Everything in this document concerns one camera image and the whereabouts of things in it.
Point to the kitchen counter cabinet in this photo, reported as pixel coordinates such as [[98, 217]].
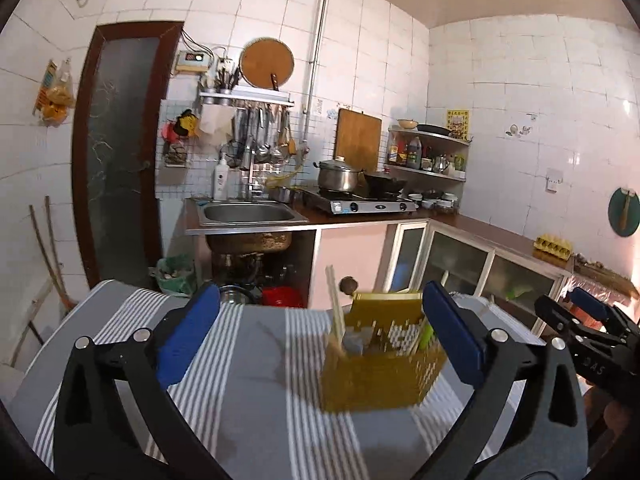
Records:
[[460, 255]]

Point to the black wok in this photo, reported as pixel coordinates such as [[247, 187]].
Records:
[[385, 182]]

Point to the metal wall pipe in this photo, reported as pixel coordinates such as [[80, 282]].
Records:
[[317, 45]]

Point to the white soap bottle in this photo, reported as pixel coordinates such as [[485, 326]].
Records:
[[220, 180]]

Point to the steel kitchen sink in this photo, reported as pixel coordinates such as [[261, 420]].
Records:
[[250, 213]]

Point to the steel cooking pot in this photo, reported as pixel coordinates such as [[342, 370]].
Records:
[[337, 175]]

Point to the dark brown framed door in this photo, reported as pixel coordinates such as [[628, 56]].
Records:
[[120, 160]]

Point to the yellow wall poster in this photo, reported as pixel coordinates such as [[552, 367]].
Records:
[[458, 124]]

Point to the red bucket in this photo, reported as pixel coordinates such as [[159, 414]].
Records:
[[282, 297]]

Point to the yellow egg carton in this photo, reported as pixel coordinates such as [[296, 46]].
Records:
[[552, 246]]

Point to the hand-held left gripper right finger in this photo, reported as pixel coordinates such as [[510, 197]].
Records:
[[452, 330]]

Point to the colourful hanging cleaning items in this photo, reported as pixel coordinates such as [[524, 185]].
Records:
[[181, 135]]

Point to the green lined trash bin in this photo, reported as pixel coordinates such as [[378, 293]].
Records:
[[175, 275]]

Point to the corner shelf with bottles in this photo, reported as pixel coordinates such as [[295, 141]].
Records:
[[430, 157]]

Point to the yellow perforated utensil holder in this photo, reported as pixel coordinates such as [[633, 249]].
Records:
[[370, 380]]

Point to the wall control box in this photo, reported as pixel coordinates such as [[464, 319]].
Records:
[[192, 61]]

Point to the bamboo stick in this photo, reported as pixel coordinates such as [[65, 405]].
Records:
[[54, 240], [47, 255]]

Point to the wall rack with utensils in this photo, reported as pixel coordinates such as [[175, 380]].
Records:
[[250, 120]]

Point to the steel gas stove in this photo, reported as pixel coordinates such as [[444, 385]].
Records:
[[360, 204]]

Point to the green round hanging board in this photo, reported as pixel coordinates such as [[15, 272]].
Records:
[[620, 210]]

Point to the green plastic utensil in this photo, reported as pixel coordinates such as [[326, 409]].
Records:
[[426, 337]]

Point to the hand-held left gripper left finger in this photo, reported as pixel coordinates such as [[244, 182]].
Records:
[[190, 330]]

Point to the hanging plastic bag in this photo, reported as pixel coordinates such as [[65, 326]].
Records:
[[55, 95]]

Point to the round wooden board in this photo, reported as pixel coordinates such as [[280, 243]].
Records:
[[266, 62]]

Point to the grey white striped tablecloth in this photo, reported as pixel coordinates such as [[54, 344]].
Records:
[[270, 360]]

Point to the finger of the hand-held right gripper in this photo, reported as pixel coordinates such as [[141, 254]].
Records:
[[590, 305], [600, 365]]

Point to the white wall socket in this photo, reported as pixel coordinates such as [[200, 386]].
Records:
[[554, 180]]

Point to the rectangular wooden cutting board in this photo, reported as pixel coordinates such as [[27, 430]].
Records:
[[357, 140]]

